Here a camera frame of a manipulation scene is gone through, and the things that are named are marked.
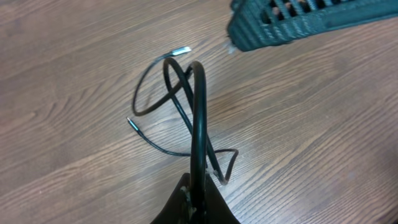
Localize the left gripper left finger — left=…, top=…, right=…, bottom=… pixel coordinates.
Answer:
left=151, top=173, right=190, bottom=224

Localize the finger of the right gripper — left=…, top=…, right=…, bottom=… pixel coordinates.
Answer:
left=226, top=0, right=397, bottom=52

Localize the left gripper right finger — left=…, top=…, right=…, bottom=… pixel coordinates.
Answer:
left=205, top=174, right=240, bottom=224

